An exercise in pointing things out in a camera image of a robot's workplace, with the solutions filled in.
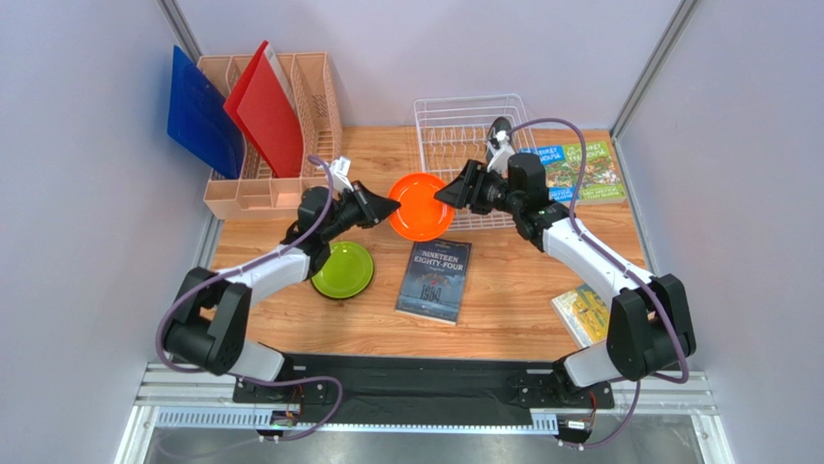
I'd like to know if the blue plastic folder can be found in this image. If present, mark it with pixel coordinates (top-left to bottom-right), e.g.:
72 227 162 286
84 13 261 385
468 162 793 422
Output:
167 46 246 180

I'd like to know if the white wire dish rack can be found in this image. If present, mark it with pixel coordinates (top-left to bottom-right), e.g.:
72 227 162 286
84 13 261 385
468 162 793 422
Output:
413 94 537 232

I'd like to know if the black base mat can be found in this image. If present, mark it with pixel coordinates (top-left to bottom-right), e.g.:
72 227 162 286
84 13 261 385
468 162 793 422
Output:
232 354 615 426

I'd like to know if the yellow illustrated book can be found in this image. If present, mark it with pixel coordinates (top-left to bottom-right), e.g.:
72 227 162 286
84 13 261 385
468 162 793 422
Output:
550 284 609 348

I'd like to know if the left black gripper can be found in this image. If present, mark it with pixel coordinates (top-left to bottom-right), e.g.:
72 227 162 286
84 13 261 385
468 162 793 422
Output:
321 180 400 243

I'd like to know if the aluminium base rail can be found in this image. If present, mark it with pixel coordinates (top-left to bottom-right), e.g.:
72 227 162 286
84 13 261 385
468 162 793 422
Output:
116 355 733 463

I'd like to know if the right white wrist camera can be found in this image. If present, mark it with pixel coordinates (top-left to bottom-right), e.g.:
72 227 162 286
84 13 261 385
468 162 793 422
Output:
486 130 516 175

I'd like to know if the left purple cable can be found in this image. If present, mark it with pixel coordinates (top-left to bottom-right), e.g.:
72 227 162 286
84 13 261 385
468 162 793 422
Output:
155 155 346 444

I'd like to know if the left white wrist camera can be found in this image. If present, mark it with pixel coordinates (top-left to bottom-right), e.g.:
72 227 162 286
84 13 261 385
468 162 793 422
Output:
330 157 353 193

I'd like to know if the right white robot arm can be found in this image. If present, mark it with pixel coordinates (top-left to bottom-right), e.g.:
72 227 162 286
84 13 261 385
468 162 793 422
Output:
434 153 695 392

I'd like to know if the pink plastic file organizer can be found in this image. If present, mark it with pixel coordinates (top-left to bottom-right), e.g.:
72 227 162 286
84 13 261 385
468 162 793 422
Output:
196 52 343 220

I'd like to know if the orange plate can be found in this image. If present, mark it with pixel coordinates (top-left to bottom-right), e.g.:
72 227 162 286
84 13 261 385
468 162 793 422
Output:
389 172 455 242

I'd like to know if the Nineteen Eighty-Four book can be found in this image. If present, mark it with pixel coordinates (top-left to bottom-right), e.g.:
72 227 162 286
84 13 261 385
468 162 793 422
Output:
395 239 472 325

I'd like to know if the green plate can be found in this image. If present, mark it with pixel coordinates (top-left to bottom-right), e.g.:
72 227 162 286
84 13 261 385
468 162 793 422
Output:
310 241 375 300

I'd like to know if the dark grey plate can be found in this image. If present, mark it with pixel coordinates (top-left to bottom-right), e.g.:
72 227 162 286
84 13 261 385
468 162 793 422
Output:
487 116 513 148

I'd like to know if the green treehouse book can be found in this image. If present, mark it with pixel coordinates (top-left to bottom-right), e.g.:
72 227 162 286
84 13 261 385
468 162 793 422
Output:
546 141 626 205

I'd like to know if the red plastic folder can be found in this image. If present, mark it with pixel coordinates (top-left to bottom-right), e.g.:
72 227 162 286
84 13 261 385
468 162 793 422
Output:
223 41 304 178

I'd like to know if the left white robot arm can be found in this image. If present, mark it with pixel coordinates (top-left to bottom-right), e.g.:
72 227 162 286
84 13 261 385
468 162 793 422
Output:
156 182 400 382

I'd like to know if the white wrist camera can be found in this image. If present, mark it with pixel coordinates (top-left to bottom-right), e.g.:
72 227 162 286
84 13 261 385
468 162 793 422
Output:
486 130 516 175
330 157 353 193

